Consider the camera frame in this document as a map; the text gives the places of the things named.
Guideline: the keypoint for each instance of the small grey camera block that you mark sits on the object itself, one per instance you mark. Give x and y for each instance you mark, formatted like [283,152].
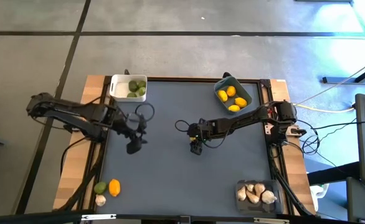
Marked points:
[185,219]

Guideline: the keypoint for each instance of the green lime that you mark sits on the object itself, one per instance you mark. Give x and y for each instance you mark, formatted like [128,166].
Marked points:
[141,91]
[133,86]
[132,95]
[100,187]
[142,83]

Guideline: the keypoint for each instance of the black metal table frame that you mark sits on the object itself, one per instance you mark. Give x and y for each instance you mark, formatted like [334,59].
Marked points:
[167,79]

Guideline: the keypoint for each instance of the dark grey plastic basket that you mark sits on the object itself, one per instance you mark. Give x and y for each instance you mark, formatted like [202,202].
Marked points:
[257,210]

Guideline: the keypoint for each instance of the orange-yellow lemon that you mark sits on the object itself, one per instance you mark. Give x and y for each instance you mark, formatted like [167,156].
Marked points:
[114,187]

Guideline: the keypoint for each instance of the black table clamp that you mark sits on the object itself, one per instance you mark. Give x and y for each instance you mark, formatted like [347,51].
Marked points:
[126,71]
[226,74]

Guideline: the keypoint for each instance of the white garlic bulb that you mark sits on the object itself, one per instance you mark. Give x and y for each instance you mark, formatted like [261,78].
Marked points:
[100,200]
[241,193]
[259,188]
[268,197]
[253,198]

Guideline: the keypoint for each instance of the white plastic object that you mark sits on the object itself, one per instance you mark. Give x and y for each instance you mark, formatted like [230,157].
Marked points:
[319,189]

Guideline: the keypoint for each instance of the dark stand foot bar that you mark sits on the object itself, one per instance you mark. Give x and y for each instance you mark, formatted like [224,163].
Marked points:
[338,80]

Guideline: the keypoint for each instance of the grey table mat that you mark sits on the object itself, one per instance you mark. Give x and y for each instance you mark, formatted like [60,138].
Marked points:
[170,186]

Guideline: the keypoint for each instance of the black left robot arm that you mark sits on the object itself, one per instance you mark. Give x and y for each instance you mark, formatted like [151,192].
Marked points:
[76,113]

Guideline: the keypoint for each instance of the yellow lemon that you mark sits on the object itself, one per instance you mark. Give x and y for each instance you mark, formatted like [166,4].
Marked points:
[231,91]
[234,108]
[222,96]
[240,102]

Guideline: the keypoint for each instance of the teal plastic basket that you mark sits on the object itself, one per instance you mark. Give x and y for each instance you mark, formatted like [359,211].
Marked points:
[221,85]

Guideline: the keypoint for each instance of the dark grey equipment box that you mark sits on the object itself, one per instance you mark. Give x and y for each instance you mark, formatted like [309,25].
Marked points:
[361,202]

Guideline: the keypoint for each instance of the black rig crossbar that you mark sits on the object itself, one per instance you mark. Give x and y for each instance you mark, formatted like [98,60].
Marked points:
[30,218]

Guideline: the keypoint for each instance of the silver metal bracket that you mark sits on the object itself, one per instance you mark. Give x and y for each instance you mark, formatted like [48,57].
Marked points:
[98,216]
[271,221]

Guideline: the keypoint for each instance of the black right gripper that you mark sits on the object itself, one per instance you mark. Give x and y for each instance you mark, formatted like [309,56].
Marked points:
[202,129]

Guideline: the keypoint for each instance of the black diagonal beam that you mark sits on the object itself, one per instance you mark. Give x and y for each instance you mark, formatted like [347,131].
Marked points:
[332,175]

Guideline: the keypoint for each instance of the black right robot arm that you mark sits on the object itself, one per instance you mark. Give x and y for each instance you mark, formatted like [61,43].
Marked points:
[248,119]

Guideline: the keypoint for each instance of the white plastic basket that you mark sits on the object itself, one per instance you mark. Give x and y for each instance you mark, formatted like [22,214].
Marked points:
[120,90]

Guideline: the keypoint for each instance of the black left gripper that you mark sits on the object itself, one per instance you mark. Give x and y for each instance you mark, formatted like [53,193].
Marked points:
[134,133]

